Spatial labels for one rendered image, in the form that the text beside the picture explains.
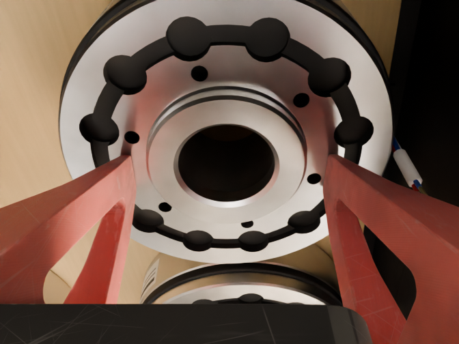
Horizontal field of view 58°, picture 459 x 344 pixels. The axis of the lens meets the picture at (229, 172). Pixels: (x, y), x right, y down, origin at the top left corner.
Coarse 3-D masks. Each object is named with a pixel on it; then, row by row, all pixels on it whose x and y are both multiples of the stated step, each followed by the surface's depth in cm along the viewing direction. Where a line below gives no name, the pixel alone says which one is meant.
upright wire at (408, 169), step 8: (400, 152) 13; (400, 160) 13; (408, 160) 12; (400, 168) 12; (408, 168) 12; (408, 176) 12; (416, 176) 12; (408, 184) 12; (416, 184) 12; (424, 192) 11
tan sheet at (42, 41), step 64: (0, 0) 13; (64, 0) 13; (384, 0) 13; (0, 64) 14; (64, 64) 14; (384, 64) 14; (0, 128) 16; (0, 192) 18; (64, 256) 20; (128, 256) 20
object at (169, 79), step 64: (192, 0) 10; (256, 0) 10; (128, 64) 11; (192, 64) 11; (256, 64) 11; (320, 64) 11; (64, 128) 12; (128, 128) 12; (320, 128) 12; (384, 128) 12; (320, 192) 14; (192, 256) 16; (256, 256) 16
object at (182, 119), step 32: (192, 96) 11; (224, 96) 11; (256, 96) 11; (160, 128) 11; (192, 128) 11; (256, 128) 11; (288, 128) 11; (160, 160) 12; (288, 160) 12; (160, 192) 13; (192, 192) 13; (224, 192) 14; (256, 192) 13; (288, 192) 13
